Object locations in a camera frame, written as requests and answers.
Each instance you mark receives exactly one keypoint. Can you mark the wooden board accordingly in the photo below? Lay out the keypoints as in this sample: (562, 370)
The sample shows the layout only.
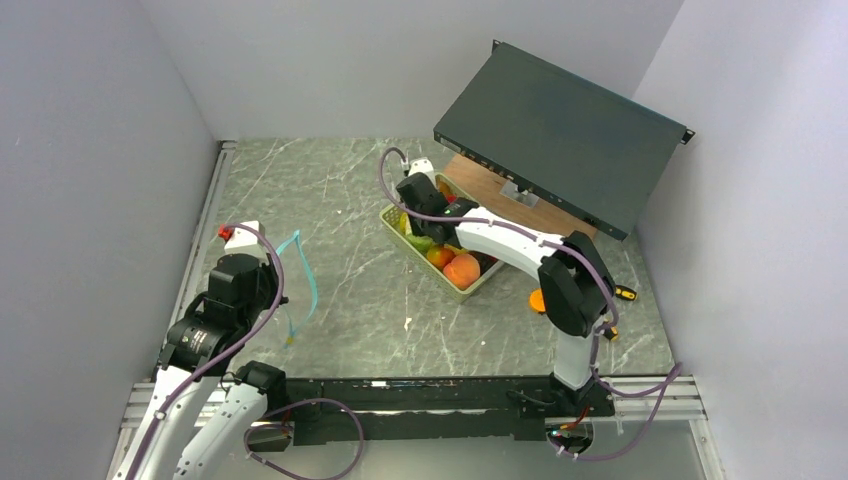
(497, 195)

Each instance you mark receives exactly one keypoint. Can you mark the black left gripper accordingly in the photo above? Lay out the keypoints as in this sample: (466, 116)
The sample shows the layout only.
(268, 270)

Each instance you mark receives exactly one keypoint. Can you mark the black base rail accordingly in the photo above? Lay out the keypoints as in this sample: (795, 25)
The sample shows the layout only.
(524, 408)

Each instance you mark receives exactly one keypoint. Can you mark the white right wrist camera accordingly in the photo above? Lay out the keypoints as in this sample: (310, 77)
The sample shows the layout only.
(424, 166)

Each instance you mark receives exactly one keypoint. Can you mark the yellow black screwdriver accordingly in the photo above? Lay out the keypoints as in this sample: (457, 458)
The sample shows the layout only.
(626, 293)
(611, 333)

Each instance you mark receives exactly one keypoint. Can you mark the green white cabbage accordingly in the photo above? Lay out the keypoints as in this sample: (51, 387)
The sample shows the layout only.
(422, 244)

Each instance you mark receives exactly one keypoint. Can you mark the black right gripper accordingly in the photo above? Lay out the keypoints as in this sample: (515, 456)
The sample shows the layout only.
(418, 230)

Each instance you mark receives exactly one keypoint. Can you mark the peach fruit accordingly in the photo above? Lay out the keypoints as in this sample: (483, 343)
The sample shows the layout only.
(462, 271)

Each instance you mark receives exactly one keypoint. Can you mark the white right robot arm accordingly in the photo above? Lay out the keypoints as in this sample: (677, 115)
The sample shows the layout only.
(577, 288)

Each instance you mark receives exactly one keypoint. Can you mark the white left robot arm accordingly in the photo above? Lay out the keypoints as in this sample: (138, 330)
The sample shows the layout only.
(195, 358)

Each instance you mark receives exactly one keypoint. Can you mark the pale green plastic basket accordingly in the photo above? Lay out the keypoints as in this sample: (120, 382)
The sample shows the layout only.
(489, 265)

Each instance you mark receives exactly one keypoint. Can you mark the yellow green mango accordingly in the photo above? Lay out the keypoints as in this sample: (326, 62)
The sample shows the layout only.
(404, 224)

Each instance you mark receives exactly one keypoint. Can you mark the dark metal rack box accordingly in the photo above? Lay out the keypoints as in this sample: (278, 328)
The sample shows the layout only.
(581, 147)

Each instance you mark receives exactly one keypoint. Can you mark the clear blue-zip bag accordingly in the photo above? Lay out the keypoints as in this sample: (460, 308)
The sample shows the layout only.
(300, 289)

